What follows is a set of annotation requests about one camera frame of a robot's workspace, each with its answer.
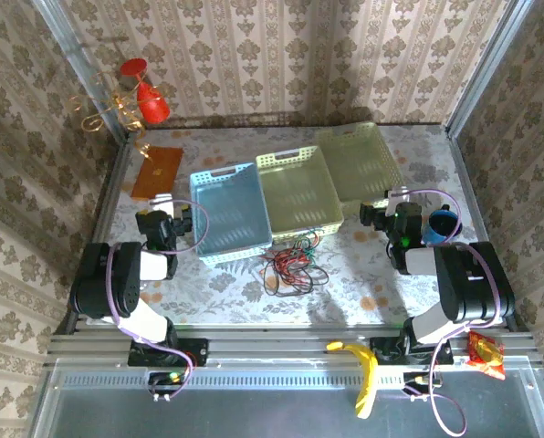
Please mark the orange wooden board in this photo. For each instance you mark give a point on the orange wooden board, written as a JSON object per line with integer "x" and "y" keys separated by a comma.
{"x": 162, "y": 159}

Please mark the yellow-green plastic basket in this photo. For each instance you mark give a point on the yellow-green plastic basket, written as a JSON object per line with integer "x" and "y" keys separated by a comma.
{"x": 299, "y": 191}

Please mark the floral patterned table cover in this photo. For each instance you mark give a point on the floral patterned table cover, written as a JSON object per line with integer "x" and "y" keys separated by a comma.
{"x": 208, "y": 292}

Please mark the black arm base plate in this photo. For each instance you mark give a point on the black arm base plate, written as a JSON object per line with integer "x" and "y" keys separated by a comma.
{"x": 199, "y": 351}
{"x": 388, "y": 349}

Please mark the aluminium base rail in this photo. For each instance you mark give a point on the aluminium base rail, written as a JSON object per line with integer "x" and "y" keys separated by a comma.
{"x": 276, "y": 347}

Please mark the red wine glass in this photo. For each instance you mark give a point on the red wine glass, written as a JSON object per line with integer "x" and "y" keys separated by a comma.
{"x": 153, "y": 107}

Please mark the small black connector box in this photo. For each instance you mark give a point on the small black connector box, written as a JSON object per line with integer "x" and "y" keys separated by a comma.
{"x": 413, "y": 378}
{"x": 162, "y": 378}

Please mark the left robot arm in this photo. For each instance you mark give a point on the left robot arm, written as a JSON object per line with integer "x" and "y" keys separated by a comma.
{"x": 103, "y": 283}

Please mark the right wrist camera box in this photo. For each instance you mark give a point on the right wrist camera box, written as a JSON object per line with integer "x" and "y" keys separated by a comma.
{"x": 397, "y": 195}

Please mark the aluminium frame post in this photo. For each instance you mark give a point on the aluminium frame post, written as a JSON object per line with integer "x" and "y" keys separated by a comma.
{"x": 499, "y": 45}
{"x": 70, "y": 45}

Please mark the yellow banana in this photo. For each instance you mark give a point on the yellow banana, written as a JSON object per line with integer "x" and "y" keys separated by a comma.
{"x": 368, "y": 365}

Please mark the blue round cup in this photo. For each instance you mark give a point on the blue round cup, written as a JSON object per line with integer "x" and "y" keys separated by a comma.
{"x": 436, "y": 237}

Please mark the pale yellow plastic basket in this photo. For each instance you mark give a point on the pale yellow plastic basket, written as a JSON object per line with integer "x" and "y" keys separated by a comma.
{"x": 363, "y": 164}

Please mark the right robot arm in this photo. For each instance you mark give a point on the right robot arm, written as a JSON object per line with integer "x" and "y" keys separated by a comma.
{"x": 473, "y": 287}

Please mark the red snack packet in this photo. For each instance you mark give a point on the red snack packet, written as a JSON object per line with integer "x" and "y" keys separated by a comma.
{"x": 484, "y": 353}

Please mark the light blue plastic basket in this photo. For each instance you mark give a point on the light blue plastic basket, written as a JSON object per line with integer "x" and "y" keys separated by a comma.
{"x": 231, "y": 214}

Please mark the aluminium side rail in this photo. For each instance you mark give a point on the aluminium side rail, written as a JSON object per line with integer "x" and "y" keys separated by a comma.
{"x": 104, "y": 201}
{"x": 469, "y": 182}

